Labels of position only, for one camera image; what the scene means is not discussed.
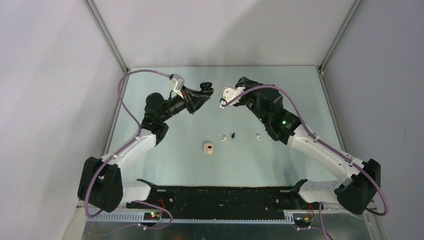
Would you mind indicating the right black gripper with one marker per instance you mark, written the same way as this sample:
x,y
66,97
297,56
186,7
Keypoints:
x,y
246,82

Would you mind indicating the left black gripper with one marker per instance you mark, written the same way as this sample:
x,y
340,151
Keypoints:
x,y
193,100

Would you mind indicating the black earbud charging case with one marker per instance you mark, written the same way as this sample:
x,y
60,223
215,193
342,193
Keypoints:
x,y
206,88

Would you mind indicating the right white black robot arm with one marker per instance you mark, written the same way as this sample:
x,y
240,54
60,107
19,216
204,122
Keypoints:
x,y
357,181

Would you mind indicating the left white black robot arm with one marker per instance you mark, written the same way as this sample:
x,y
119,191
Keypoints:
x,y
101,183

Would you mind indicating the beige earbud charging case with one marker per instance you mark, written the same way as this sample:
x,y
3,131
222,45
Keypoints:
x,y
208,148

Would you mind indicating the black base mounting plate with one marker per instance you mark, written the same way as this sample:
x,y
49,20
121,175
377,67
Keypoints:
x,y
225,202

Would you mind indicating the right controller circuit board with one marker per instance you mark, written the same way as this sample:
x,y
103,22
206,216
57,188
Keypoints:
x,y
303,222

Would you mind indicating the controller circuit board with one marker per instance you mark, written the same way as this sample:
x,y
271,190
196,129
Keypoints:
x,y
152,216
303,222

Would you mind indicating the left controller circuit board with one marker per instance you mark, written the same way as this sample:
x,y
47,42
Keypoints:
x,y
152,216

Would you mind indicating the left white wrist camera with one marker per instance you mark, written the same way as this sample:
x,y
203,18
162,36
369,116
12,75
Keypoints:
x,y
177,82

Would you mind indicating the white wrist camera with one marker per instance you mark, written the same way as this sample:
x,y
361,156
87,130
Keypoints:
x,y
230,95
177,82

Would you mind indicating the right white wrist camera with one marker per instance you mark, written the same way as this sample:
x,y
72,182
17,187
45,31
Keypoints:
x,y
230,95

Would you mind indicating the grey slotted cable duct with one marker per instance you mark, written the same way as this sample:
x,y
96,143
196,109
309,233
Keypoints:
x,y
141,217

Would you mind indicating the aluminium frame rail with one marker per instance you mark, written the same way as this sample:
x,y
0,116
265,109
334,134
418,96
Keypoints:
x,y
331,208

